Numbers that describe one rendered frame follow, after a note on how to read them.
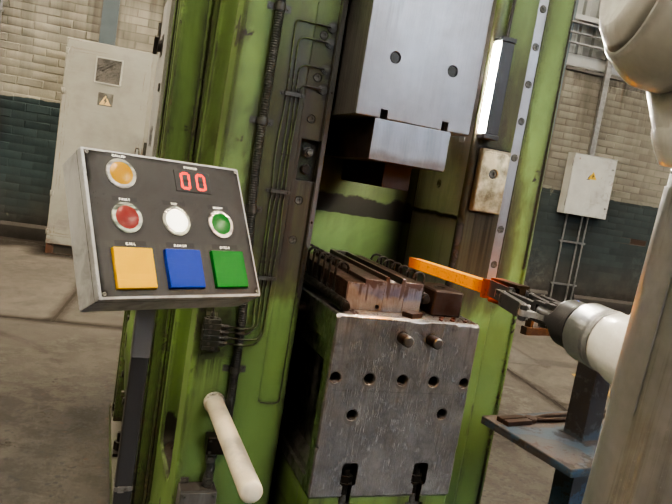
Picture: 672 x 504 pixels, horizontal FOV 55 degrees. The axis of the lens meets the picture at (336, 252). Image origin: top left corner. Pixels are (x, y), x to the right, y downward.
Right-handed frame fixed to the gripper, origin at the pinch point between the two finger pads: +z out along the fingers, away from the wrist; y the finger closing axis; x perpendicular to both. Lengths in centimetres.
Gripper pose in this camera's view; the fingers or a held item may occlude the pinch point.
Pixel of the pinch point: (507, 293)
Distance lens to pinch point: 119.7
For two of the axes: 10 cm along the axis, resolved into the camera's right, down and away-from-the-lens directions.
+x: 1.8, -9.7, -1.6
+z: -3.2, -2.1, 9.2
